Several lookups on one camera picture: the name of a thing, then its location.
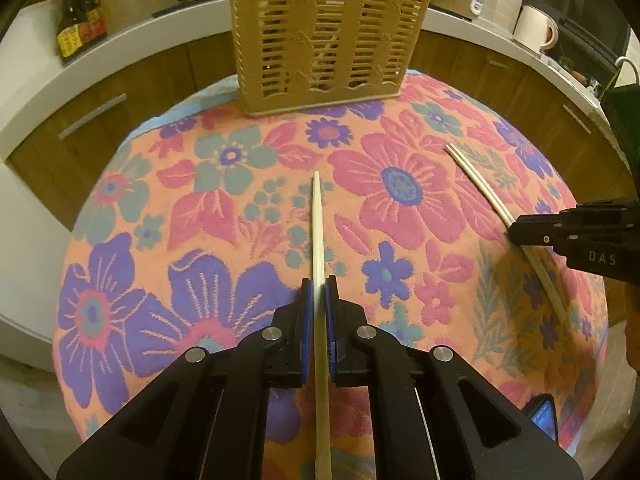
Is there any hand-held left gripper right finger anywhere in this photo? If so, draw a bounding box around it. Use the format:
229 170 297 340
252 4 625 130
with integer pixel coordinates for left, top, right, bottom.
325 275 584 480

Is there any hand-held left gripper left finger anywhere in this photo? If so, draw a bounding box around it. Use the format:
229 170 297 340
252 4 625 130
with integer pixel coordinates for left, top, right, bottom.
56 280 315 480

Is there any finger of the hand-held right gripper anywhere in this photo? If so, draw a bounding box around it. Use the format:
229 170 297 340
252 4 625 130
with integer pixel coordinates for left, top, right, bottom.
508 200 633 250

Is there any tan plastic utensil basket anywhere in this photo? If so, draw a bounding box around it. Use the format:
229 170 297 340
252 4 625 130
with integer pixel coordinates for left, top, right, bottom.
226 0 435 117

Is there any black container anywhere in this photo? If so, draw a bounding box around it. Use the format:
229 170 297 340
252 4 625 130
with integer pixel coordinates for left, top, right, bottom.
600 57 640 172

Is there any floral cloth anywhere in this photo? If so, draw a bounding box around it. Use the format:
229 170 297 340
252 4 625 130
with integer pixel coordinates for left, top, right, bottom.
52 67 612 480

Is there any dark device with screen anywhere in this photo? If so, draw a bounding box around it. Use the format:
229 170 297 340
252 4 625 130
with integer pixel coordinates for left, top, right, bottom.
522 394 559 444

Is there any white jug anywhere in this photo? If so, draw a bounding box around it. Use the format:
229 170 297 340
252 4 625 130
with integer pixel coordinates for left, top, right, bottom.
513 4 559 54

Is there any wooden base cabinet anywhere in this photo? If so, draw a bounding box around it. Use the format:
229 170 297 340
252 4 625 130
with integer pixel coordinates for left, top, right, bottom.
5 25 627 234

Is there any dark soy sauce bottle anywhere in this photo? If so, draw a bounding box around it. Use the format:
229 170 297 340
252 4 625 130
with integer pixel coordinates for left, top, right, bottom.
75 0 109 42
56 0 84 59

